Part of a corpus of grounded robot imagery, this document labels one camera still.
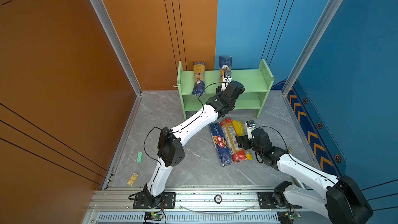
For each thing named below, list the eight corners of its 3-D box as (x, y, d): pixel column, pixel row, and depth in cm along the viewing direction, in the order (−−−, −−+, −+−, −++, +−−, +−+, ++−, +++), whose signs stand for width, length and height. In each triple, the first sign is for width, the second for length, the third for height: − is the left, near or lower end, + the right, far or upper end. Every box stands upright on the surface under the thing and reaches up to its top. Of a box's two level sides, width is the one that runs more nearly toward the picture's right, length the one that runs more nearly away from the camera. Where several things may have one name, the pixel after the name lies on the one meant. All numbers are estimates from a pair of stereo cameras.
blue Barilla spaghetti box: (220, 167, 85) (220, 164, 82) (208, 127, 102) (208, 124, 98) (232, 164, 86) (233, 161, 83) (219, 125, 103) (219, 122, 99)
